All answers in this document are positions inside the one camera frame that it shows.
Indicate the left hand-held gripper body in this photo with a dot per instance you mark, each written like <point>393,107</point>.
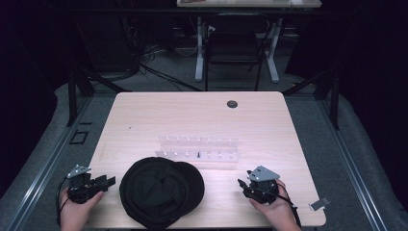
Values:
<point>78,189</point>

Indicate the black cap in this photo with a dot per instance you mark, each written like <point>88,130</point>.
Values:
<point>160,192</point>

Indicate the person's left hand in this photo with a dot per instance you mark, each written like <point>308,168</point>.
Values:
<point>75,215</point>

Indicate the white-legged desk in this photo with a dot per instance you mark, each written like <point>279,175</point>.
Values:
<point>240,4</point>

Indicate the black metal stand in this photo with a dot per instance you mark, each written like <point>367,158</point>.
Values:
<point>72,96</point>
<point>335,102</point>

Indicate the dark round table grommet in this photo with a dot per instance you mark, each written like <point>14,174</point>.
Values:
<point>232,104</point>

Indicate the grey tape tag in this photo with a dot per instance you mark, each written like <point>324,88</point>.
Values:
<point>320,203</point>

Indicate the clear acrylic peg rack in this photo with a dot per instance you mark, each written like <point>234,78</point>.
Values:
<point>192,148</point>

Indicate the black chair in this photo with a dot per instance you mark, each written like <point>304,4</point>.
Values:
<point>234,45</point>

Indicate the person's right hand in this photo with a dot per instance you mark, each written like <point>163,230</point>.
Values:
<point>279,215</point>

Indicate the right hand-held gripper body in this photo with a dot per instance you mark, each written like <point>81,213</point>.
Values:
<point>264,189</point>

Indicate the aluminium floor rail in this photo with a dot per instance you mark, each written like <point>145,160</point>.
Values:
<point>349,166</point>
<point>48,160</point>

